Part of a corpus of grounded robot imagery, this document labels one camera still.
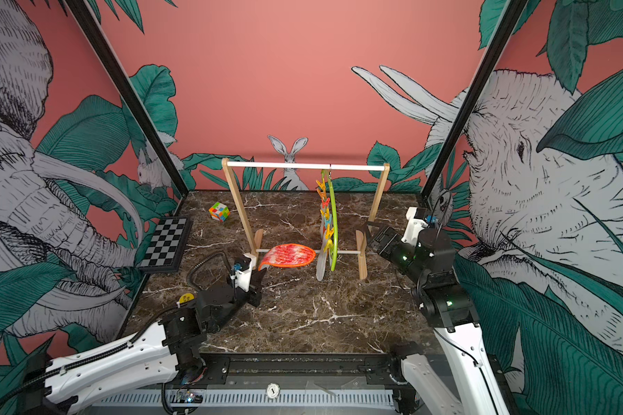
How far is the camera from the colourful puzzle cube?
1.09 metres

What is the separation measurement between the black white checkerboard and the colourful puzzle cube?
103mm

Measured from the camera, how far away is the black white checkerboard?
95 centimetres

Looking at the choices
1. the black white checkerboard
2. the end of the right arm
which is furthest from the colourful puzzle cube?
the end of the right arm

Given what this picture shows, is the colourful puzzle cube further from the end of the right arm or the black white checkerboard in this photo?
the end of the right arm
